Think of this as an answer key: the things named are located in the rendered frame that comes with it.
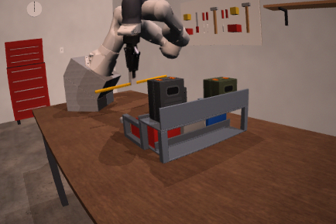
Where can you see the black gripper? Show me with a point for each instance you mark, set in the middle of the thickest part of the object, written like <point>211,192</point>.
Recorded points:
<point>133,65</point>

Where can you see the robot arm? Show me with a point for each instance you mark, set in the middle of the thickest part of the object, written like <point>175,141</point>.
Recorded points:
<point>104,59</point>

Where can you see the blue open bin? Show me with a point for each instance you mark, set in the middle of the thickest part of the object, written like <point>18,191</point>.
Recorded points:
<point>216,119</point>

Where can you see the red bin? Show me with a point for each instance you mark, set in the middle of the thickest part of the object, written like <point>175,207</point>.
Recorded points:
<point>153,134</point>

